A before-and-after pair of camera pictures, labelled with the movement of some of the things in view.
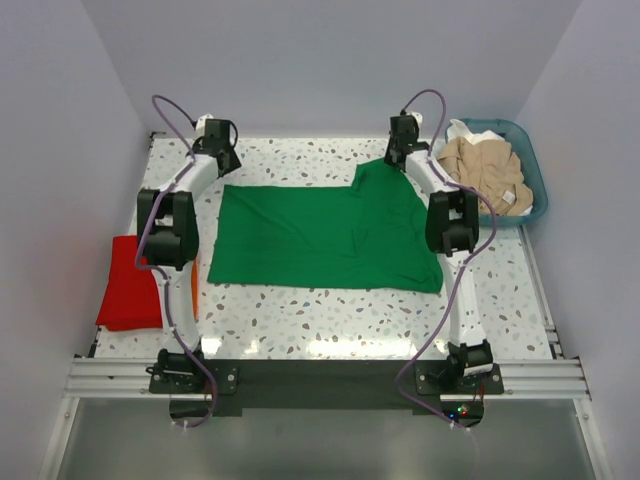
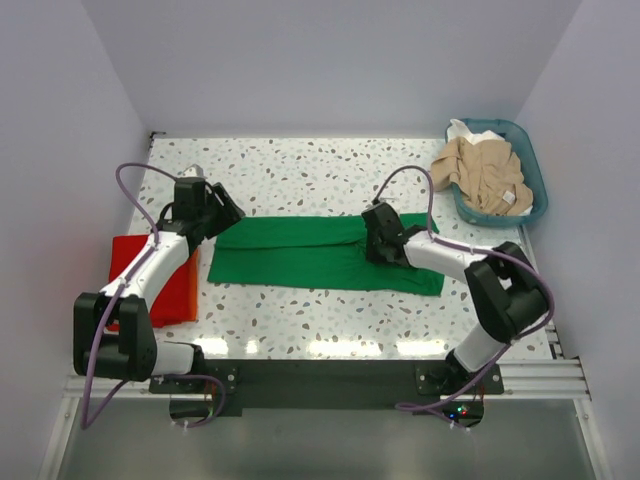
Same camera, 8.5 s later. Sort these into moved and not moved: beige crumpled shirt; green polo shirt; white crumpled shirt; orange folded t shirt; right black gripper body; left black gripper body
Moved: green polo shirt; right black gripper body; left black gripper body
Not moved: beige crumpled shirt; orange folded t shirt; white crumpled shirt
